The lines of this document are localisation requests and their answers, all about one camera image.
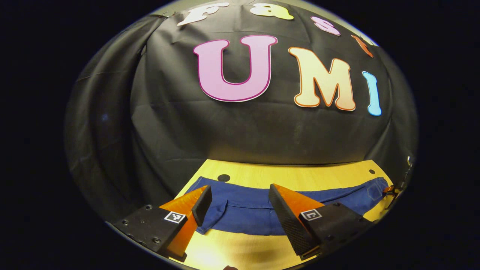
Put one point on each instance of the black backdrop cloth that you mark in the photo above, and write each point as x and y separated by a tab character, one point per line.
243	131

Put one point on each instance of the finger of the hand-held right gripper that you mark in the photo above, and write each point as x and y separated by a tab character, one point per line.
390	190

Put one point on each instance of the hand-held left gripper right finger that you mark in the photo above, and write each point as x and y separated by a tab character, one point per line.
288	221

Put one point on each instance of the blue jeans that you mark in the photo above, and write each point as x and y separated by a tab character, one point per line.
247	210

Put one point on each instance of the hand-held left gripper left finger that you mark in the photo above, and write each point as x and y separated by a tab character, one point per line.
202	206

